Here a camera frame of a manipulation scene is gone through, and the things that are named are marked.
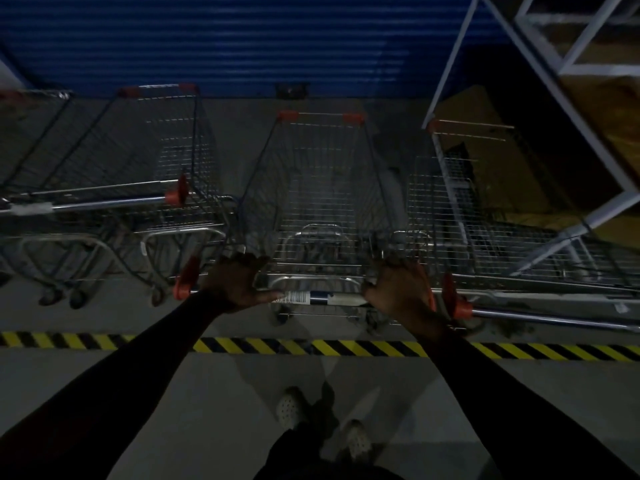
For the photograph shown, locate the person's right hand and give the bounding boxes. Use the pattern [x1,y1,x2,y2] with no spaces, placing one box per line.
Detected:
[362,259,442,336]

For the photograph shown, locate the person's left hand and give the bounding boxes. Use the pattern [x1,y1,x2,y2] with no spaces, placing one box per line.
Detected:
[199,254,284,315]

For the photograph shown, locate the wire shopping cart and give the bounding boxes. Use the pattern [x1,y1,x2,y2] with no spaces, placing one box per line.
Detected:
[0,89,75,195]
[405,119,640,336]
[172,110,441,338]
[0,84,238,309]

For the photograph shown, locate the person's right forearm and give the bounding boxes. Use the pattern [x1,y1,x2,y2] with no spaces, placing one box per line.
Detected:
[417,320,640,480]

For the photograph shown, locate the person's left forearm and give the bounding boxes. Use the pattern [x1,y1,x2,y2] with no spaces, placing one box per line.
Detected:
[0,290,228,480]

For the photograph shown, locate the person's left white clog shoe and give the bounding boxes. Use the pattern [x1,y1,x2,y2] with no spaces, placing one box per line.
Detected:
[276,387,310,431]

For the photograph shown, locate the person's white clog shoe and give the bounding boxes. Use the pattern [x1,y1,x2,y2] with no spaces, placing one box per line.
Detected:
[276,387,310,431]
[341,420,375,463]

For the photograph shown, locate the person's right white clog shoe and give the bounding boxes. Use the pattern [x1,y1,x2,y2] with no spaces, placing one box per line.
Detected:
[341,420,375,463]

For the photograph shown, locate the person's black trousers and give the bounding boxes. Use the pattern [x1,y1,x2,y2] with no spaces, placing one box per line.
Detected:
[252,427,406,480]

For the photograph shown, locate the brown cardboard box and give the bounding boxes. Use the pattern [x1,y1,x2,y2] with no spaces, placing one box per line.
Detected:
[434,84,556,218]
[557,76,640,178]

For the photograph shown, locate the blue roller shutter door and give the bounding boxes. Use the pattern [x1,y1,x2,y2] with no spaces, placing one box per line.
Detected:
[0,0,506,99]

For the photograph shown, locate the white metal shelf rack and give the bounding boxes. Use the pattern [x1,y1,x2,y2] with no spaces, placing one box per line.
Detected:
[422,0,640,278]

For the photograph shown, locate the wire shopping cart, red bumpers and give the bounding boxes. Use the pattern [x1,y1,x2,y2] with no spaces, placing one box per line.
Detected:
[0,84,238,309]
[0,89,75,195]
[405,119,640,336]

